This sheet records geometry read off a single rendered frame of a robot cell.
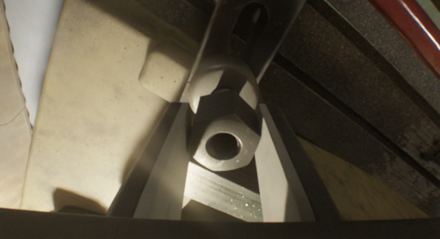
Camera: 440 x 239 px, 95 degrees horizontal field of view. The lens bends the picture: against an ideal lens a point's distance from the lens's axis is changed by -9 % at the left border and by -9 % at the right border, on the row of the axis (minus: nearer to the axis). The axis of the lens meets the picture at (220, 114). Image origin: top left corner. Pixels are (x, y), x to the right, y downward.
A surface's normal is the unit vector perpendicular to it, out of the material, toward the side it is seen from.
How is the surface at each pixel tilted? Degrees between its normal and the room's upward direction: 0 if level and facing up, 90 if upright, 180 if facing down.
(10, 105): 76
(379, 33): 0
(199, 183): 0
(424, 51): 0
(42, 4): 61
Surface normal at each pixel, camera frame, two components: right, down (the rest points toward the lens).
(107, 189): -0.01, 0.53
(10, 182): 0.94, 0.33
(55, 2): 0.72, 0.67
